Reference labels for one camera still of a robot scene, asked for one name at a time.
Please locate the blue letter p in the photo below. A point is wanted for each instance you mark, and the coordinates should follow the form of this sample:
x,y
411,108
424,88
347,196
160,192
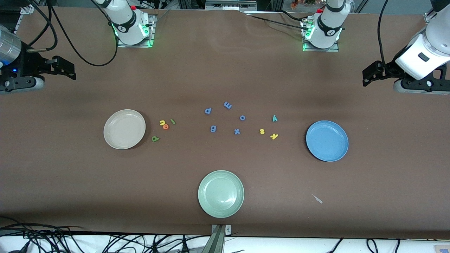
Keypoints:
x,y
207,112

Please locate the aluminium side rail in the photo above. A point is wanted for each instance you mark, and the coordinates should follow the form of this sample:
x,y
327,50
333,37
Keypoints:
x,y
25,10

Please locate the light brown plate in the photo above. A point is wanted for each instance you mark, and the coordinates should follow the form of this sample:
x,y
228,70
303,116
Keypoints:
x,y
124,129

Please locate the aluminium frame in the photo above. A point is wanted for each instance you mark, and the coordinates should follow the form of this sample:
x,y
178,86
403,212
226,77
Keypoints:
x,y
228,4

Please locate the brown paper table cover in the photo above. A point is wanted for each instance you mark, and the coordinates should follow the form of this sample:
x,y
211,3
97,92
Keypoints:
x,y
225,70

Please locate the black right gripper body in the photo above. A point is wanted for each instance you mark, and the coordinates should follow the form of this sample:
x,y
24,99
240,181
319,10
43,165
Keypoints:
x,y
25,65

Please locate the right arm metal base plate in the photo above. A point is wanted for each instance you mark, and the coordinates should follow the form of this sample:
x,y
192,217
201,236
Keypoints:
x,y
150,35

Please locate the pale green plate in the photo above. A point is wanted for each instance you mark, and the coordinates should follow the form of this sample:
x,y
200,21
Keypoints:
x,y
220,194

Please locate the aluminium corner profile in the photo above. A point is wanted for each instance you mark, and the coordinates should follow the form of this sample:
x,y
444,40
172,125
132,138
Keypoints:
x,y
427,17

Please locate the yellow letter k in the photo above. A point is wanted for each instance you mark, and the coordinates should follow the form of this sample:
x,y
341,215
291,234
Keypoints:
x,y
274,136

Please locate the blue plate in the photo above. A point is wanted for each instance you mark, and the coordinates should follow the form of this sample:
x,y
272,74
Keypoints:
x,y
327,140

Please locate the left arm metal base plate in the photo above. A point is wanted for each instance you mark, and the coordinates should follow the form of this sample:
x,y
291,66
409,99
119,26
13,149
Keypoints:
x,y
320,50

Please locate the blue letter m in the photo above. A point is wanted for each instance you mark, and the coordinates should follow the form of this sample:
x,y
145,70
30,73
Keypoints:
x,y
227,105

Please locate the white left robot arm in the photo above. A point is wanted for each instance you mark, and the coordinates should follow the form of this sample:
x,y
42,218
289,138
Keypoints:
x,y
328,28

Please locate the grey paper scrap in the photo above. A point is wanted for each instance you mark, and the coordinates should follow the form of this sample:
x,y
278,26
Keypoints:
x,y
318,200

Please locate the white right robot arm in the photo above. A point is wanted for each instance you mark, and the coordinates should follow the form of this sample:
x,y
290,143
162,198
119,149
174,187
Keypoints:
x,y
124,21

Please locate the metal bracket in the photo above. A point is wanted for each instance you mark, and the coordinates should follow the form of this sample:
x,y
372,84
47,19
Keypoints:
x,y
218,239

